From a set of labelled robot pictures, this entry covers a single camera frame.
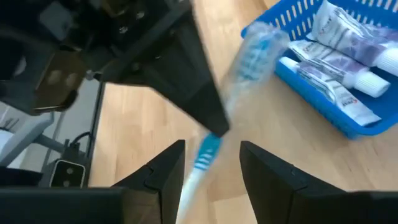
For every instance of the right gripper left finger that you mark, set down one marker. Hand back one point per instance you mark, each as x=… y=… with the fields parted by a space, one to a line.
x=77 y=205

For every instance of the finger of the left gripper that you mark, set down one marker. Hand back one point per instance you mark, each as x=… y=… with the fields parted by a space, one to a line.
x=186 y=84

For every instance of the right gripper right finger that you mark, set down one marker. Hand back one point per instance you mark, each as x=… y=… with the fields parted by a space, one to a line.
x=311 y=205

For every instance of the blue toothbrush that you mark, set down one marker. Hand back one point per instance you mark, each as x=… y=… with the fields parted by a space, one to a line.
x=205 y=152

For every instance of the black box with white rim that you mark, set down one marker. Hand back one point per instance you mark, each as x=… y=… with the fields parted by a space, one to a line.
x=66 y=174

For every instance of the grey metal stand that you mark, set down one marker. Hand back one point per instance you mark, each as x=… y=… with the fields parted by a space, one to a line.
x=21 y=140

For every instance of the blue plastic basket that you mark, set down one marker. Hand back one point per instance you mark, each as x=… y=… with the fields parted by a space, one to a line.
x=326 y=116

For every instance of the black aluminium table frame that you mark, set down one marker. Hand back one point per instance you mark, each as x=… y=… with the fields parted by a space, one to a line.
x=101 y=105

